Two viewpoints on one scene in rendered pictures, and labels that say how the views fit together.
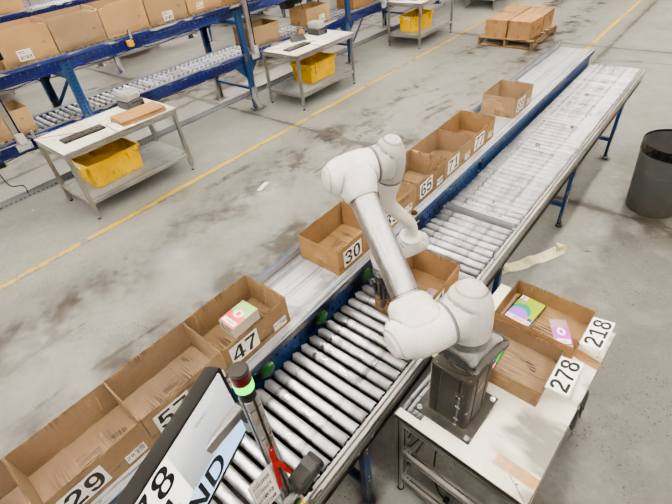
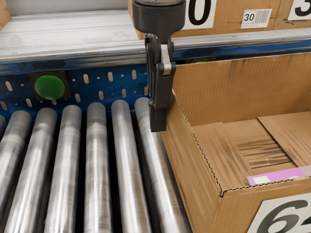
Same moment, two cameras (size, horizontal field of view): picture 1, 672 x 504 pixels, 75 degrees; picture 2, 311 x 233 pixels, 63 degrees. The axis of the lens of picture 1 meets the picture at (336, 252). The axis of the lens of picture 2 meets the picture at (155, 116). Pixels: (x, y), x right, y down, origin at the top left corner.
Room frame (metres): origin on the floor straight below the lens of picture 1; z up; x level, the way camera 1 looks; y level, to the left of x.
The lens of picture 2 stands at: (1.25, -0.42, 1.15)
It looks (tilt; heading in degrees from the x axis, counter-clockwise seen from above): 38 degrees down; 35
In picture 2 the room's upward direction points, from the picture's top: straight up
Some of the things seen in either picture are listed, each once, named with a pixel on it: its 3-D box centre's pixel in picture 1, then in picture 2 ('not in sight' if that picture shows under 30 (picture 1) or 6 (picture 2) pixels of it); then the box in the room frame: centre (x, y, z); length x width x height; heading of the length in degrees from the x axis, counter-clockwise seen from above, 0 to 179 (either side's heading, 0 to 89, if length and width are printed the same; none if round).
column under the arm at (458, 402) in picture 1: (459, 382); not in sight; (1.00, -0.44, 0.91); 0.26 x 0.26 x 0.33; 44
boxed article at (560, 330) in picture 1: (560, 333); not in sight; (1.30, -1.04, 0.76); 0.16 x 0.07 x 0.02; 166
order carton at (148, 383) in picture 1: (169, 378); not in sight; (1.15, 0.77, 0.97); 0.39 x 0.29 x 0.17; 136
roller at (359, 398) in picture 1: (332, 380); not in sight; (1.21, 0.09, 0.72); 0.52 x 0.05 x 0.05; 46
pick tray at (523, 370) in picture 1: (508, 356); not in sight; (1.18, -0.73, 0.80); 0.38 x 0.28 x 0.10; 45
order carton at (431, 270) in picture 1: (417, 286); (283, 135); (1.66, -0.41, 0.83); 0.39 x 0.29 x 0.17; 137
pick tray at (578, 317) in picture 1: (542, 318); not in sight; (1.37, -0.97, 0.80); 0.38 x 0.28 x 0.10; 45
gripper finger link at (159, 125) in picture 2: not in sight; (158, 116); (1.55, -0.21, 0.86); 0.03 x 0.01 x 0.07; 136
